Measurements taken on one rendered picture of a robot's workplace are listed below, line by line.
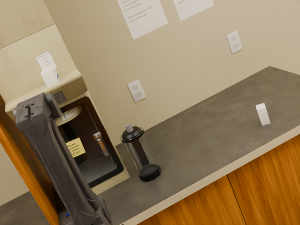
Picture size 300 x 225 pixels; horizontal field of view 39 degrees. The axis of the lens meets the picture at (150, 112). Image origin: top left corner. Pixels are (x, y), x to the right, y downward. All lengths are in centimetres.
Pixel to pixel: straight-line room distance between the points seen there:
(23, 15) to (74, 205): 87
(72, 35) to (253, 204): 119
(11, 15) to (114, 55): 70
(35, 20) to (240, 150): 100
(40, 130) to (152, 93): 134
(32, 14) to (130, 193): 85
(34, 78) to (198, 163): 78
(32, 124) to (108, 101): 125
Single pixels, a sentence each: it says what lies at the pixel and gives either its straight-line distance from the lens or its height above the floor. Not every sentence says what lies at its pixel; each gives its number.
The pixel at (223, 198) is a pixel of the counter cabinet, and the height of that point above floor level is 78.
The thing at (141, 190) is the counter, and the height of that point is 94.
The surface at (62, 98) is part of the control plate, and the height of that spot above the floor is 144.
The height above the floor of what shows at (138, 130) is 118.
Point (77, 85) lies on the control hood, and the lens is 173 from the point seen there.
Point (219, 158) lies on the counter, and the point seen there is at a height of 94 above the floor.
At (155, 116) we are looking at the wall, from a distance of 240.
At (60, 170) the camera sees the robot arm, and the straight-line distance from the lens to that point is 111.
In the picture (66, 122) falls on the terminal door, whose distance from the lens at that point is 183.
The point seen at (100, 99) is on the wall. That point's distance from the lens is 229.
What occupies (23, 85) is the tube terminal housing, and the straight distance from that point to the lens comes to 179.
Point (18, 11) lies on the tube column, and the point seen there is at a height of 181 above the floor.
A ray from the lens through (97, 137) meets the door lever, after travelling 185.
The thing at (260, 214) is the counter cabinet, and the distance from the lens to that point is 203.
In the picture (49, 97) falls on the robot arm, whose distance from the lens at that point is 115.
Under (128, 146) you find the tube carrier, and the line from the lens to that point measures 182.
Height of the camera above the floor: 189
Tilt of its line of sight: 22 degrees down
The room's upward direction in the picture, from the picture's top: 24 degrees counter-clockwise
